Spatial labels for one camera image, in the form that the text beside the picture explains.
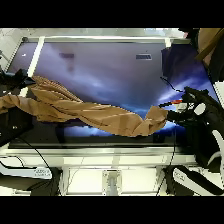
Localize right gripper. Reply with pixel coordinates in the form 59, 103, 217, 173
165, 105, 190, 126

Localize dark blue garment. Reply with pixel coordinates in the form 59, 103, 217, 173
161, 43, 205, 89

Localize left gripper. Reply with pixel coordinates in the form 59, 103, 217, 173
12, 75, 37, 89

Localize silver frame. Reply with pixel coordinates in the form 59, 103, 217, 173
0, 33, 224, 196

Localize brown pants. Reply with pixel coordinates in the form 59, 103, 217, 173
0, 75, 169, 138

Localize black cable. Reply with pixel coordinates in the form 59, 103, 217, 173
155, 125, 177, 196
13, 135, 57, 196

